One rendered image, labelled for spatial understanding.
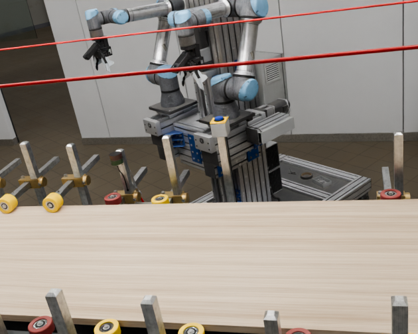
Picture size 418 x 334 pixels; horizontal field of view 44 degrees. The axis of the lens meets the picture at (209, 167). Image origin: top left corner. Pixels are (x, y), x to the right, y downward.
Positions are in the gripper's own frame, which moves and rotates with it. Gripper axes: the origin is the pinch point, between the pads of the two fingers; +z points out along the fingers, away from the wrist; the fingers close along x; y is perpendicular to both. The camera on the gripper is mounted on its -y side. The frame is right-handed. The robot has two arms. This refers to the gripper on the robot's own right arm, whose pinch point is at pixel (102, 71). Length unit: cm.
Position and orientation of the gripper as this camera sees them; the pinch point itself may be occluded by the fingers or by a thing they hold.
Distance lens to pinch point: 317.4
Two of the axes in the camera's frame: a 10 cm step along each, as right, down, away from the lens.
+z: 1.5, 9.0, 4.1
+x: -6.5, -2.3, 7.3
